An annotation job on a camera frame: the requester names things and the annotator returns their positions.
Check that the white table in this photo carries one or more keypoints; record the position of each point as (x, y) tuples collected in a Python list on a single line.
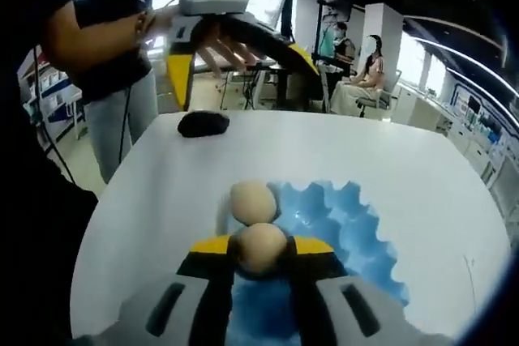
[(324, 147)]

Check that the black background desk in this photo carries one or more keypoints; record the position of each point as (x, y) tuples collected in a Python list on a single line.
[(284, 90)]

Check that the blue egg tray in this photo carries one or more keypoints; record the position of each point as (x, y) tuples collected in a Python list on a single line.
[(353, 240)]

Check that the person's left hand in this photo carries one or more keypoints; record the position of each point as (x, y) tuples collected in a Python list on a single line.
[(227, 54)]

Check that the person in black shirt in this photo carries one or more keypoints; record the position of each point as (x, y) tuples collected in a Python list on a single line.
[(117, 74)]

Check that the white blue shelf unit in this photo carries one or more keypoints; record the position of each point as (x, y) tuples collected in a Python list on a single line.
[(57, 90)]

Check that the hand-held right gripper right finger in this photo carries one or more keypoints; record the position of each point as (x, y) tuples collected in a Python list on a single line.
[(401, 321)]

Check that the person's light grey trousers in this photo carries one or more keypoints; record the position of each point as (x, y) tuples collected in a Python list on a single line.
[(113, 131)]

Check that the teal cloth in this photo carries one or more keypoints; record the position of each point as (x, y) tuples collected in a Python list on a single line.
[(327, 44)]

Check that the wall display shelving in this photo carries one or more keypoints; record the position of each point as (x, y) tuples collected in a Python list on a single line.
[(482, 115)]

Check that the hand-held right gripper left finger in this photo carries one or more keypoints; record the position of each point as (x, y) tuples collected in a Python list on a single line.
[(129, 321)]

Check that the white office chair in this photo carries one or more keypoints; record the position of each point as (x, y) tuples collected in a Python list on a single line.
[(383, 96)]

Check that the black light stand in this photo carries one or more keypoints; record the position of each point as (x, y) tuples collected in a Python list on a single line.
[(323, 78)]

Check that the small black object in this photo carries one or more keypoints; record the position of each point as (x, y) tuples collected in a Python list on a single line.
[(202, 124)]

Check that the single beige egg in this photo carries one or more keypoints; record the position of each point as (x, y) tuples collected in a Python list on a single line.
[(251, 202), (261, 246)]

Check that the white cabinet row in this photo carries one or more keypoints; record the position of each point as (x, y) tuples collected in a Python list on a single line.
[(421, 107)]

